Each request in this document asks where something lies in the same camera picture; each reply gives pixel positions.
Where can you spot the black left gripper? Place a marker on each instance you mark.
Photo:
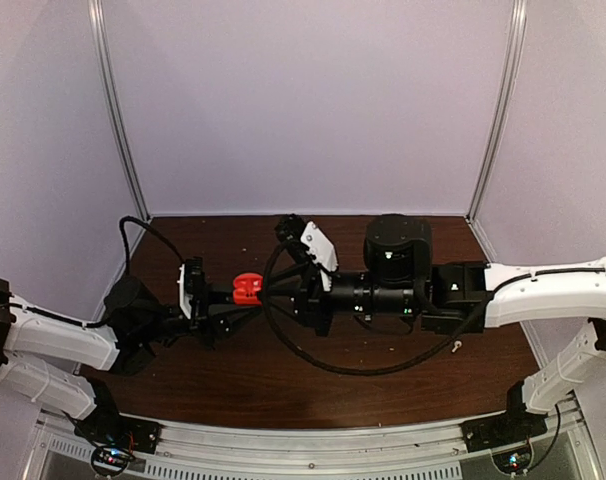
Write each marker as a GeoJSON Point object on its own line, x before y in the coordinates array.
{"type": "Point", "coordinates": [207, 320]}

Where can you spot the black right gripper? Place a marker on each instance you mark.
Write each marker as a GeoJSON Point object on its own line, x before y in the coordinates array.
{"type": "Point", "coordinates": [310, 307]}

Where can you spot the red round earbud charging case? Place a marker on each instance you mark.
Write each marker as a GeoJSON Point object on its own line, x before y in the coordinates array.
{"type": "Point", "coordinates": [247, 288]}

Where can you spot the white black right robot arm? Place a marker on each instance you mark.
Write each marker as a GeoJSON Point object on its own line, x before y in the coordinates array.
{"type": "Point", "coordinates": [400, 278]}

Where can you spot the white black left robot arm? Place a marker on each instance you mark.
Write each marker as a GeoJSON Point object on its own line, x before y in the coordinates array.
{"type": "Point", "coordinates": [120, 343]}

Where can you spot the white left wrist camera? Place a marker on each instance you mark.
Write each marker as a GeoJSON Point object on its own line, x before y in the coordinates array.
{"type": "Point", "coordinates": [184, 298]}

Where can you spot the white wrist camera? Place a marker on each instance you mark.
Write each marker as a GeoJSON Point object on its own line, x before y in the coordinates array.
{"type": "Point", "coordinates": [308, 243]}
{"type": "Point", "coordinates": [184, 298]}

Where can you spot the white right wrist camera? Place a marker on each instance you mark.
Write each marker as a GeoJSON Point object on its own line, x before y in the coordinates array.
{"type": "Point", "coordinates": [308, 243]}

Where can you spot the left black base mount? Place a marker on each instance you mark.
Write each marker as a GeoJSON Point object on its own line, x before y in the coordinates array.
{"type": "Point", "coordinates": [106, 425]}

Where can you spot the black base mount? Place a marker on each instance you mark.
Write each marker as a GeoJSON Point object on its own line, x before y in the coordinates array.
{"type": "Point", "coordinates": [514, 425]}
{"type": "Point", "coordinates": [106, 425]}

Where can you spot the aluminium front rail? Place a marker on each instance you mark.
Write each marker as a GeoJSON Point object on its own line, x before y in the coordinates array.
{"type": "Point", "coordinates": [434, 450]}

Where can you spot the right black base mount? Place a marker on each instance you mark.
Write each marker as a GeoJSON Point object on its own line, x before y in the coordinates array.
{"type": "Point", "coordinates": [514, 425]}

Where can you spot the left aluminium frame post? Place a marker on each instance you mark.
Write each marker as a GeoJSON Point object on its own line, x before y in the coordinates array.
{"type": "Point", "coordinates": [115, 115]}

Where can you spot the aluminium frame post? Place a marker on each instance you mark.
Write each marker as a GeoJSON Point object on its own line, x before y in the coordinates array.
{"type": "Point", "coordinates": [115, 115]}
{"type": "Point", "coordinates": [512, 60]}

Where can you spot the right aluminium frame post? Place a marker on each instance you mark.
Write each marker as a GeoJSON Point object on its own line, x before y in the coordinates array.
{"type": "Point", "coordinates": [512, 60]}

